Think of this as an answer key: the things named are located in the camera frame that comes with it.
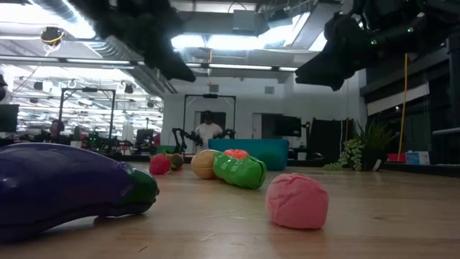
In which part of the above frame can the black robot rig frame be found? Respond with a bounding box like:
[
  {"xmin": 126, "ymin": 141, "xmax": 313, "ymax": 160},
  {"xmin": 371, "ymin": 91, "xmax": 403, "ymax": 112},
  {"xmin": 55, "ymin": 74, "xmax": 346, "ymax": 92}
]
[
  {"xmin": 57, "ymin": 87, "xmax": 116, "ymax": 145},
  {"xmin": 183, "ymin": 93, "xmax": 237, "ymax": 145}
]

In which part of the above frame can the round ceiling camera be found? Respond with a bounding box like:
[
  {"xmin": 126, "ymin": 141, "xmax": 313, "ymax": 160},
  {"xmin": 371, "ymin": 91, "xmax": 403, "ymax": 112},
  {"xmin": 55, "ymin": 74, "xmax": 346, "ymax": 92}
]
[{"xmin": 40, "ymin": 26, "xmax": 65, "ymax": 47}]

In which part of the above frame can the red toy chili pepper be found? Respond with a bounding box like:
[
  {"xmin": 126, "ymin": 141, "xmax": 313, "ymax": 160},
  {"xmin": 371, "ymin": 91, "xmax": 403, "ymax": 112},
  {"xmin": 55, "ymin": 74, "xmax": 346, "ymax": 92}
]
[{"xmin": 167, "ymin": 153, "xmax": 185, "ymax": 172}]

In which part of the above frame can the red toy strawberry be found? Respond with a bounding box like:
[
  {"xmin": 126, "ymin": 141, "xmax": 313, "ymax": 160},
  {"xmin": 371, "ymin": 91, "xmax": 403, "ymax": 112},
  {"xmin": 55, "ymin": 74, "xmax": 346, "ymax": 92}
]
[{"xmin": 148, "ymin": 153, "xmax": 173, "ymax": 176}]

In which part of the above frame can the orange-yellow cord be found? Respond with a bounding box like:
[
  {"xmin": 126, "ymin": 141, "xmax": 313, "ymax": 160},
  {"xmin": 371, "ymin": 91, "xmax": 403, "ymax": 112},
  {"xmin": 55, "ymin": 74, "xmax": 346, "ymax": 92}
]
[{"xmin": 397, "ymin": 53, "xmax": 409, "ymax": 163}]

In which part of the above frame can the black computer monitor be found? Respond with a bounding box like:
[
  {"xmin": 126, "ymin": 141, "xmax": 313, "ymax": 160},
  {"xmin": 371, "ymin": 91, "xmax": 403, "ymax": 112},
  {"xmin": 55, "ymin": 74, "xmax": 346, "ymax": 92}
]
[{"xmin": 0, "ymin": 104, "xmax": 20, "ymax": 133}]

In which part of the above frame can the black panel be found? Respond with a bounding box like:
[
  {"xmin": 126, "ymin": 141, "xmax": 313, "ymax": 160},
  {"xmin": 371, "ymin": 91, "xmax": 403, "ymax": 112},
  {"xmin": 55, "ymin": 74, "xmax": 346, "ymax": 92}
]
[{"xmin": 309, "ymin": 117, "xmax": 356, "ymax": 161}]

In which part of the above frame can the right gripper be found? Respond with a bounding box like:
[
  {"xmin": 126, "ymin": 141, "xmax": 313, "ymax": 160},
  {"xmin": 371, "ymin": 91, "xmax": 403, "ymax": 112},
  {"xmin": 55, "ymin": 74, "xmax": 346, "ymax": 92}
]
[{"xmin": 294, "ymin": 12, "xmax": 429, "ymax": 92}]

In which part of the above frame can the purple toy eggplant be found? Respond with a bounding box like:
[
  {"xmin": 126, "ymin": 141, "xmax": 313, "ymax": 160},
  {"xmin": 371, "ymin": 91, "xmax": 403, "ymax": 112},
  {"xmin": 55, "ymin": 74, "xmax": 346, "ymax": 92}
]
[{"xmin": 0, "ymin": 142, "xmax": 160, "ymax": 244}]

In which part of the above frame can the green leafy toy vegetable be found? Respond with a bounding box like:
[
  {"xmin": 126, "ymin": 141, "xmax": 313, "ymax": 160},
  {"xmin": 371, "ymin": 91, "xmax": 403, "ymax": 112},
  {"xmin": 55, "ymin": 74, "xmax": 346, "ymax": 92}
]
[{"xmin": 323, "ymin": 119, "xmax": 400, "ymax": 173}]

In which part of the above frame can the pink toy peach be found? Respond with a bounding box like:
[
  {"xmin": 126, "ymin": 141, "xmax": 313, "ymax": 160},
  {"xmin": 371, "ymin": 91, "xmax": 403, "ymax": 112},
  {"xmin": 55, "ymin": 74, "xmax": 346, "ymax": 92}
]
[{"xmin": 264, "ymin": 173, "xmax": 330, "ymax": 230}]

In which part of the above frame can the teal plastic tupperware container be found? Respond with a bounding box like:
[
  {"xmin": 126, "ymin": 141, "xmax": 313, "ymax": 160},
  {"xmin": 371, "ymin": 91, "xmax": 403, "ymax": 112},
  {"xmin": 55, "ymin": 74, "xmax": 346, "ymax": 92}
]
[{"xmin": 208, "ymin": 138, "xmax": 290, "ymax": 171}]

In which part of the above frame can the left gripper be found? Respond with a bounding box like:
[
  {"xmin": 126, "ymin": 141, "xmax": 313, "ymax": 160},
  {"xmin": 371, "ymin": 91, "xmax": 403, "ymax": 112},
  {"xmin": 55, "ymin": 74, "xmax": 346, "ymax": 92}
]
[{"xmin": 67, "ymin": 0, "xmax": 198, "ymax": 83}]

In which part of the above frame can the person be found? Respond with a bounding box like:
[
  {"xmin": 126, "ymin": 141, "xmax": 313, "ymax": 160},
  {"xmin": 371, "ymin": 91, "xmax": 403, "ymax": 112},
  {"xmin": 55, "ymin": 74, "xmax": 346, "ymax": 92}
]
[
  {"xmin": 193, "ymin": 109, "xmax": 224, "ymax": 152},
  {"xmin": 48, "ymin": 119, "xmax": 68, "ymax": 143}
]

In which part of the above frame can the long ceiling light bar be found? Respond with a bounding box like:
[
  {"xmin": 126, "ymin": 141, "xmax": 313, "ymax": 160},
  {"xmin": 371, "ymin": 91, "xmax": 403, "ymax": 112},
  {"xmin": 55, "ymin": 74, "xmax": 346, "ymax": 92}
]
[{"xmin": 0, "ymin": 53, "xmax": 299, "ymax": 75}]

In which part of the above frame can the red box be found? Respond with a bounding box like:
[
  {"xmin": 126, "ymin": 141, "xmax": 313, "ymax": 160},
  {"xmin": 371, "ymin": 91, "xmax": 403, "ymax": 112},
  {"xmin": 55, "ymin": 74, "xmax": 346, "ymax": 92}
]
[{"xmin": 387, "ymin": 152, "xmax": 408, "ymax": 164}]

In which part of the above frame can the tan toy potato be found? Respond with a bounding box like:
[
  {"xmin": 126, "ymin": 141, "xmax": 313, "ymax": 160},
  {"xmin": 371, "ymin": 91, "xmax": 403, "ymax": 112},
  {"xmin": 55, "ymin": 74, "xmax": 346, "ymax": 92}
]
[{"xmin": 190, "ymin": 149, "xmax": 219, "ymax": 181}]

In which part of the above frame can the black television screen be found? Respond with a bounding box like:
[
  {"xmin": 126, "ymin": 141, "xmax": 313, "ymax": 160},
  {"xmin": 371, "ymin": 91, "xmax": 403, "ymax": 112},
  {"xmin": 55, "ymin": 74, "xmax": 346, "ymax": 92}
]
[{"xmin": 275, "ymin": 114, "xmax": 303, "ymax": 138}]

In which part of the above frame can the grey ceiling unit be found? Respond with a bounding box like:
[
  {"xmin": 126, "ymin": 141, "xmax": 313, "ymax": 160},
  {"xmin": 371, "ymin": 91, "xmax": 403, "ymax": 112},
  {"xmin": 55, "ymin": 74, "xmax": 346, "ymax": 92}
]
[{"xmin": 231, "ymin": 9, "xmax": 258, "ymax": 32}]

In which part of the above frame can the blue and white box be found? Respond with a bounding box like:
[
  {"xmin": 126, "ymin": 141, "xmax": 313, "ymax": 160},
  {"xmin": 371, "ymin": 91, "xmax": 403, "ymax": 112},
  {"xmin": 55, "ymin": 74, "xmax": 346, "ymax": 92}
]
[{"xmin": 405, "ymin": 150, "xmax": 431, "ymax": 166}]

